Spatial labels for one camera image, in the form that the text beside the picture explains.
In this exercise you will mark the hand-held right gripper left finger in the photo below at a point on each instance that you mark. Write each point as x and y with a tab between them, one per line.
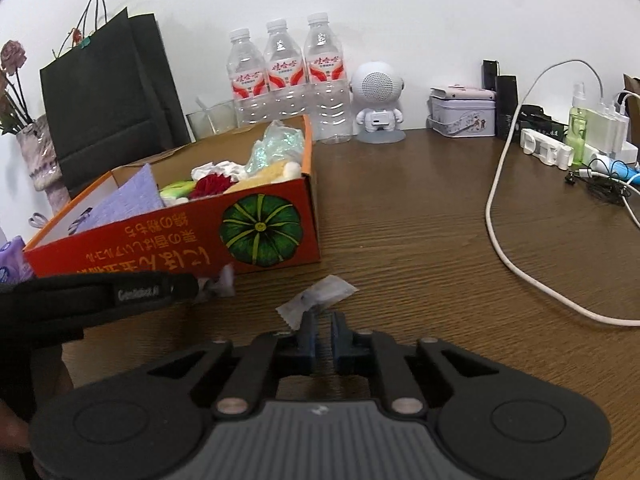
307	340

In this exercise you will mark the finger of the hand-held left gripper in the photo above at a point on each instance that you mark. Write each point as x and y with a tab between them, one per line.
180	285

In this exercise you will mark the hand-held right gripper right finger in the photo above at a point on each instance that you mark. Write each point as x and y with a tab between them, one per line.
340	341

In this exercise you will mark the clear small wrapper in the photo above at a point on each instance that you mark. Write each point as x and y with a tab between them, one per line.
220	282
320	297

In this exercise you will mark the orange cardboard box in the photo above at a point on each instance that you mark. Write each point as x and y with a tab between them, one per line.
200	230

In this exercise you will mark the green tissue packet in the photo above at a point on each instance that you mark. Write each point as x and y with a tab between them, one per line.
177	190

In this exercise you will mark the red rose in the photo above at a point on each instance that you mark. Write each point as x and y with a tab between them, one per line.
212	185

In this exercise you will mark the white tissue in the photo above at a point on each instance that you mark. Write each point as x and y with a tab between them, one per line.
220	167

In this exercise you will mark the yellow white plush toy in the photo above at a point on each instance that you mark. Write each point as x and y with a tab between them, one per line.
272	175

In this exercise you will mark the clear plastic bag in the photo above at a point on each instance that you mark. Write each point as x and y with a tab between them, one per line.
277	147

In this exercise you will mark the person's left hand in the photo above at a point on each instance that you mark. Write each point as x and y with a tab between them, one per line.
12	430

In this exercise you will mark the purple tissue pack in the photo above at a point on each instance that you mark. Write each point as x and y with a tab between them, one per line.
12	265

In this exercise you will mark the purple mottled vase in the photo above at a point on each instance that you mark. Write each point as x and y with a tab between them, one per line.
42	165

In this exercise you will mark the glass cup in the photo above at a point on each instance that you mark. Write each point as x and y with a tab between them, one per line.
215	120

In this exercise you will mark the clear stir stick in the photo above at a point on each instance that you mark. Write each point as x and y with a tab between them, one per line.
206	112

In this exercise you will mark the black paper bag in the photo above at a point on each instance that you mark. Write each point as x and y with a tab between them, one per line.
110	110

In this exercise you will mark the clear water bottle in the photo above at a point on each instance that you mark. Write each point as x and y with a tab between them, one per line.
326	75
284	72
246	80

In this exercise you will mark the dried flowers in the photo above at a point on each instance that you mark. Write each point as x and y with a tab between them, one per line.
12	75

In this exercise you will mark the white astronaut speaker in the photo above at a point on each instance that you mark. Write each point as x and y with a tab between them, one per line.
377	95

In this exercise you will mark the white tin box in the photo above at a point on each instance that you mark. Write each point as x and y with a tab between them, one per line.
462	115

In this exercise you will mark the white power strip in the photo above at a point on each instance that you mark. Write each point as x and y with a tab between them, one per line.
545	147

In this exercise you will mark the tall black box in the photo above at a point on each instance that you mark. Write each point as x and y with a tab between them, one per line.
505	105

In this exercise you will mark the dark flat box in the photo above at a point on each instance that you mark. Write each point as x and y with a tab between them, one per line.
542	120

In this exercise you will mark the small black box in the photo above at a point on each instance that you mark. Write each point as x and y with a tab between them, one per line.
491	75

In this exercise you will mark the green spray bottle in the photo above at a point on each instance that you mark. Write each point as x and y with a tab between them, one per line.
579	125

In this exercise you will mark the white blue device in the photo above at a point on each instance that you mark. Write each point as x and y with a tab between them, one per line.
617	167

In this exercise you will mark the white charger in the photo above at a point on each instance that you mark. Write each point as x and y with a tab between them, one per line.
607	125

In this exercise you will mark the brown paper bag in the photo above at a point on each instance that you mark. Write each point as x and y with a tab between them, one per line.
632	85

